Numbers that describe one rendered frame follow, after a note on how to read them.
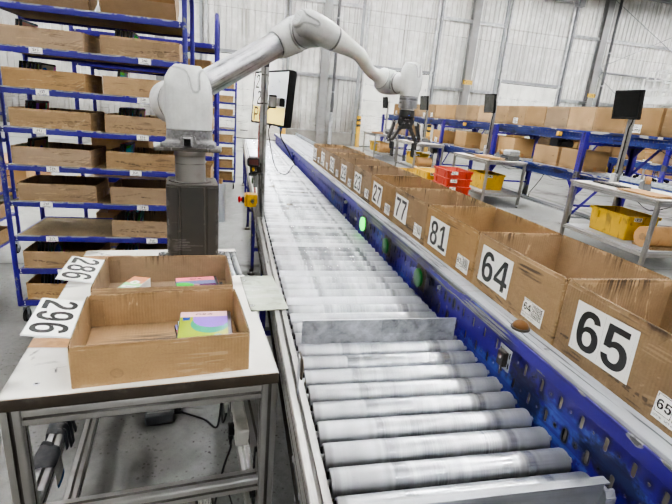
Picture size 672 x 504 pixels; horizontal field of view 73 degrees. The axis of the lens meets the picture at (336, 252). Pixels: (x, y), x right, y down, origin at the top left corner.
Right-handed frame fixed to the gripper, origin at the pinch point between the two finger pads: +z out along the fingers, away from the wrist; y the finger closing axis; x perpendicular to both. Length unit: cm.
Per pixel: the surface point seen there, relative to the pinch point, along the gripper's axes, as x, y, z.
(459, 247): 87, 8, 23
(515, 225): 73, -21, 18
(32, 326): 119, 123, 33
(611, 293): 137, -4, 18
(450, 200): 19.3, -20.4, 19.5
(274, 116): -53, 59, -11
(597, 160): -370, -442, 20
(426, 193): 19.2, -7.7, 16.7
